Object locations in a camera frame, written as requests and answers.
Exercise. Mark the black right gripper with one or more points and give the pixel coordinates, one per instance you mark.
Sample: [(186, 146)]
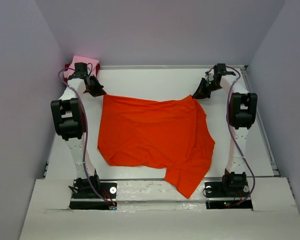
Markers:
[(200, 92)]

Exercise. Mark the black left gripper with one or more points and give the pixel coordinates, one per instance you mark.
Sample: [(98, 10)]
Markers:
[(98, 91)]

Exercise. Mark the orange t shirt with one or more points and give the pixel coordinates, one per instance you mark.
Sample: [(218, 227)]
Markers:
[(171, 135)]

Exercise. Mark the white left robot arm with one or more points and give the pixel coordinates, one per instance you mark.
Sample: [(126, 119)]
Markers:
[(71, 124)]

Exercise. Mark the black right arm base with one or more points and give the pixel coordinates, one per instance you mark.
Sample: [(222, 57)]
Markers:
[(217, 198)]

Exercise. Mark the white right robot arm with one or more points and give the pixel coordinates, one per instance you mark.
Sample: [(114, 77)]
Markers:
[(241, 110)]

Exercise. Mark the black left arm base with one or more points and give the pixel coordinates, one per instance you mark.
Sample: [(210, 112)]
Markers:
[(87, 199)]

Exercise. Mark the dark red folded t shirt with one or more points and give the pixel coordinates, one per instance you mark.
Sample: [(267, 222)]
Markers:
[(96, 70)]

